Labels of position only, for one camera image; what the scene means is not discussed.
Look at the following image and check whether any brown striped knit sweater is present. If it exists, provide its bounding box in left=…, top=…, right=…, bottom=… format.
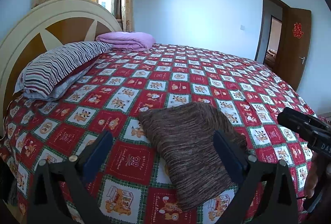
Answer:
left=138, top=102, right=247, bottom=211

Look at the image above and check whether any person's right hand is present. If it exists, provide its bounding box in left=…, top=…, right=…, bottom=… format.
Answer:
left=304, top=152, right=330, bottom=198

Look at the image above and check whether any brown wooden door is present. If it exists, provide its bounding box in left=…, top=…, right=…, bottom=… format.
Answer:
left=273, top=7, right=312, bottom=90

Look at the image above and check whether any striped pillow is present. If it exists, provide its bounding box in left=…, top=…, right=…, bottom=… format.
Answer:
left=14, top=41, right=112, bottom=100

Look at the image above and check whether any red paper door decoration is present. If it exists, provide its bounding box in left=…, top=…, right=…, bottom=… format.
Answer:
left=292, top=22, right=304, bottom=39

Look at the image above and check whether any red checkered bed sheet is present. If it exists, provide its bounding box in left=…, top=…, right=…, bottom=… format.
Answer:
left=1, top=45, right=313, bottom=223

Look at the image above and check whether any folded purple blanket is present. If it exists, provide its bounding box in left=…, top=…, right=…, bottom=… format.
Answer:
left=95, top=31, right=156, bottom=52

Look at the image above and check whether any cream and brown headboard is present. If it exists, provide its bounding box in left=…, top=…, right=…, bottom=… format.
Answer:
left=0, top=0, right=123, bottom=126

